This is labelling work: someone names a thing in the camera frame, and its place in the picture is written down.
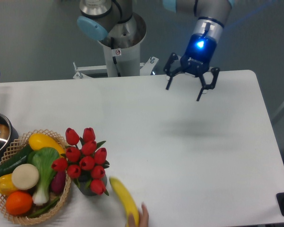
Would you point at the person's hand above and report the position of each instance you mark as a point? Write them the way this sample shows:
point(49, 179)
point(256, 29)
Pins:
point(143, 218)

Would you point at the red tulip bouquet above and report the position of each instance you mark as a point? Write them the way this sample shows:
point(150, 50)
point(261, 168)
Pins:
point(83, 156)

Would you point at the woven wicker basket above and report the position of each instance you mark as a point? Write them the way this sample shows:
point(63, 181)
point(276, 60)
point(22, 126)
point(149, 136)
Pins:
point(60, 200)

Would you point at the purple sweet potato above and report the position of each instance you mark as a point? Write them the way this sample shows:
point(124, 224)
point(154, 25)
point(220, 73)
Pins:
point(58, 183)

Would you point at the yellow squash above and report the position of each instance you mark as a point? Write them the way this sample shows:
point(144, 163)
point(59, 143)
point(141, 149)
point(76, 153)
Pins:
point(38, 141)

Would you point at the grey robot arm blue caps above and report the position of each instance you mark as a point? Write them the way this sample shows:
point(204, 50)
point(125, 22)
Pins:
point(98, 17)

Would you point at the green cucumber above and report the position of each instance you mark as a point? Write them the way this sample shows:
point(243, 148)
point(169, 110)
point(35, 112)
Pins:
point(17, 159)

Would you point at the yellow banana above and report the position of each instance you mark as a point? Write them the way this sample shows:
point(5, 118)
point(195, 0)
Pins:
point(125, 198)

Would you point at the orange fruit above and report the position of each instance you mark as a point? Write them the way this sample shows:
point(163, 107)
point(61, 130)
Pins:
point(19, 203)

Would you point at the beige round bun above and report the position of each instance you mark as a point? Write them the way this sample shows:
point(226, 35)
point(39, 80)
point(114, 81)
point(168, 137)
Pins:
point(25, 176)

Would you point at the green bok choy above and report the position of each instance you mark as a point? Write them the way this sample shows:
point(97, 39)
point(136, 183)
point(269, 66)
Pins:
point(42, 159)

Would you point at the green chili pepper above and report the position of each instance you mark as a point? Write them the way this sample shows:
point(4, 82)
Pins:
point(44, 209)

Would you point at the yellow bell pepper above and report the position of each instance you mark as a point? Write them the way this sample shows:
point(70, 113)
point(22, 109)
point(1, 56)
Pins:
point(6, 185)

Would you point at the dark grey ribbed vase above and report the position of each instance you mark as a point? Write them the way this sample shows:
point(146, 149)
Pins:
point(93, 186)

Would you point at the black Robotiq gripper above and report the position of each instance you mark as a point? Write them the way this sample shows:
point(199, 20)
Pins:
point(198, 56)

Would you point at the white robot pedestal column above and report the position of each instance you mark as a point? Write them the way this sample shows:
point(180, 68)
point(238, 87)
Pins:
point(122, 47)

